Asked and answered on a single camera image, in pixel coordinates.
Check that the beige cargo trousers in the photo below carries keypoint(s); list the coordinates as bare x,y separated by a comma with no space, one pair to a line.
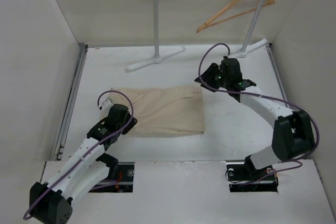
167,112

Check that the left aluminium side rail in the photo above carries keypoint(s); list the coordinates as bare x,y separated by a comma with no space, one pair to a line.
64,127

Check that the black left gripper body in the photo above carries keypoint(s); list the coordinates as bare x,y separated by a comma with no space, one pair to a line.
132,124

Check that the white metal clothes rack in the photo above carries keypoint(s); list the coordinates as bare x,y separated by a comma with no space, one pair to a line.
241,53

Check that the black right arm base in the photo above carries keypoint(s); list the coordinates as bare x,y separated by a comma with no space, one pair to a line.
242,179

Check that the wooden clothes hanger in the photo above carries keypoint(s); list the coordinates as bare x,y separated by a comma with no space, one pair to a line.
236,6

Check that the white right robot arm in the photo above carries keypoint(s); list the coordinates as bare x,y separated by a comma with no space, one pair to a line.
292,131

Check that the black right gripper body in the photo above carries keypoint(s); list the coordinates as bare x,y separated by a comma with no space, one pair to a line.
214,77

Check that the right aluminium side rail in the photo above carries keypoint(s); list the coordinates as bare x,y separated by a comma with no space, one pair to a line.
274,67

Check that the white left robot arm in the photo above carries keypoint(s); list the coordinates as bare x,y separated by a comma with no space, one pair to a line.
53,201

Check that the aluminium side rail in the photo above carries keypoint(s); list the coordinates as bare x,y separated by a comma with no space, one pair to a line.
64,127
274,67

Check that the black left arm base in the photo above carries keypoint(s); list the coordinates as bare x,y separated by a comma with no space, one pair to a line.
120,180

